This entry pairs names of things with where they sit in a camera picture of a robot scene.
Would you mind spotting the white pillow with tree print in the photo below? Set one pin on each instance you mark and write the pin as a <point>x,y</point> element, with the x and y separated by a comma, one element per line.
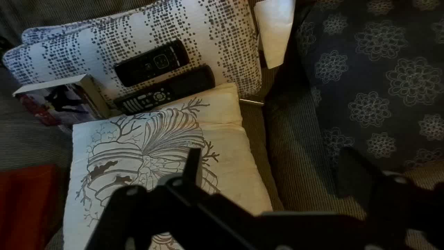
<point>231,153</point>

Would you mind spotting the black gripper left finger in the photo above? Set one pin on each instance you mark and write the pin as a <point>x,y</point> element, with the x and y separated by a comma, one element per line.
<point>140,217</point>

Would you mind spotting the dark grey floral pillow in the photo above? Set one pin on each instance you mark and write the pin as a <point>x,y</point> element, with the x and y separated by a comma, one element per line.
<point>370,83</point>

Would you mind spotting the glossy black remote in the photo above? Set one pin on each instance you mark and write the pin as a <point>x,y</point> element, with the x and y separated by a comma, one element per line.
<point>148,63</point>

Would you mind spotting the olive sofa back cushion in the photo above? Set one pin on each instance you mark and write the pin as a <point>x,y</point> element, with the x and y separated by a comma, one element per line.
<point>301,161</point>

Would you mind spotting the white pillow with black dots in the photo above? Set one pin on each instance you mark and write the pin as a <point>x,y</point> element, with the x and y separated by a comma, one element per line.
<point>209,32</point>

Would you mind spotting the black remote with grey buttons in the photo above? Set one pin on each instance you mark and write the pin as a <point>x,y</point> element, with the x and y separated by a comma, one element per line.
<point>181,88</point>

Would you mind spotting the olive grey sofa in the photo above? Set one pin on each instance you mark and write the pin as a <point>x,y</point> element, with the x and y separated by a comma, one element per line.
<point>296,175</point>

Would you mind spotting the grey seat blanket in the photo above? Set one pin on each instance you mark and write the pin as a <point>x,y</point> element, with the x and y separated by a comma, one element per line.
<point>29,139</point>

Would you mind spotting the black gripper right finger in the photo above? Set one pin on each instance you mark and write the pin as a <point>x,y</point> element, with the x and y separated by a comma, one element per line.
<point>407,213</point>

